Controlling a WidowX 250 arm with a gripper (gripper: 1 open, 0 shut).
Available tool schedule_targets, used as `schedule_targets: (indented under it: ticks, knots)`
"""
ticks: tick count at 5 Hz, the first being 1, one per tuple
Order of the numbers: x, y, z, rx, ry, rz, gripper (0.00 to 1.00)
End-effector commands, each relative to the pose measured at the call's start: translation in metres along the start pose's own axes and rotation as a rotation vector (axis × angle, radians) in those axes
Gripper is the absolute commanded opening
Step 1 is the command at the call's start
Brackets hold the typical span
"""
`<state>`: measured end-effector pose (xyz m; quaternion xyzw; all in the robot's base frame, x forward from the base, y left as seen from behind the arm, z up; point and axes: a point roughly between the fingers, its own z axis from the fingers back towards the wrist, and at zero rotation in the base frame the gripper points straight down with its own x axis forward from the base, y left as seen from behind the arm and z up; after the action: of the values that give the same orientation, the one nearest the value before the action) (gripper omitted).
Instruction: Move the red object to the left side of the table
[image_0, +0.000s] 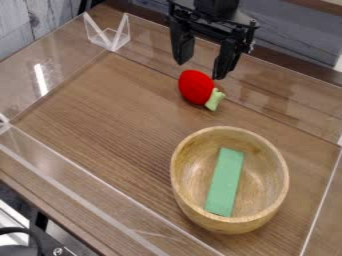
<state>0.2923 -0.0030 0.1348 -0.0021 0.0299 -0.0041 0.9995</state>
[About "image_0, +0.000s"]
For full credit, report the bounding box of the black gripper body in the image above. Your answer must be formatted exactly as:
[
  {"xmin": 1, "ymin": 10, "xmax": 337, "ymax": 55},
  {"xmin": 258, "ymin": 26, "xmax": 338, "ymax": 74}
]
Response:
[{"xmin": 167, "ymin": 0, "xmax": 259, "ymax": 44}]

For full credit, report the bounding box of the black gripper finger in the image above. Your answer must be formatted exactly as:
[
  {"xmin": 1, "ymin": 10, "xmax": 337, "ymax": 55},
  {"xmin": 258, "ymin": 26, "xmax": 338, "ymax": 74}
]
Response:
[
  {"xmin": 170, "ymin": 18, "xmax": 195, "ymax": 65},
  {"xmin": 213, "ymin": 38, "xmax": 242, "ymax": 80}
]

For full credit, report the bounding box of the red plush strawberry toy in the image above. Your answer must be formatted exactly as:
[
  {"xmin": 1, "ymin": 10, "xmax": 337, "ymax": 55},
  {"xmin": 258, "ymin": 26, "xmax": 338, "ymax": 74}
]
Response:
[{"xmin": 178, "ymin": 70, "xmax": 226, "ymax": 111}]

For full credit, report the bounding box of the wooden oval bowl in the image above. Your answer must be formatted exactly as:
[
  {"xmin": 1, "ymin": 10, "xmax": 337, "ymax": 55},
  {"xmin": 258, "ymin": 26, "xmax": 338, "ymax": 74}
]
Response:
[{"xmin": 170, "ymin": 126, "xmax": 290, "ymax": 235}]

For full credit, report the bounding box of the green rectangular block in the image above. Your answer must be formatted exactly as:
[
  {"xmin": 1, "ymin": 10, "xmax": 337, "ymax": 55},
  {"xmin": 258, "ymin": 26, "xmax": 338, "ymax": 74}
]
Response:
[{"xmin": 205, "ymin": 148, "xmax": 245, "ymax": 217}]

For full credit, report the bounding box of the clear acrylic corner bracket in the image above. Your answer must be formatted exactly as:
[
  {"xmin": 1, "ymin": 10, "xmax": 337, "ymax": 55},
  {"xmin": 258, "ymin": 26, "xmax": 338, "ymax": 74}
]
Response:
[{"xmin": 83, "ymin": 13, "xmax": 131, "ymax": 52}]

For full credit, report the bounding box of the black table leg bracket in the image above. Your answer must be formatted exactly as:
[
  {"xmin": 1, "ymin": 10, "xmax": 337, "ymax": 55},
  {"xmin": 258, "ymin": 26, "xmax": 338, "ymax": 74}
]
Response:
[{"xmin": 30, "ymin": 211, "xmax": 78, "ymax": 256}]

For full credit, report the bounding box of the black cable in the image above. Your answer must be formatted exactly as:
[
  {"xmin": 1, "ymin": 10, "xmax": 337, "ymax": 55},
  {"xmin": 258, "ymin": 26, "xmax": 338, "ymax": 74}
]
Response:
[{"xmin": 0, "ymin": 226, "xmax": 32, "ymax": 256}]

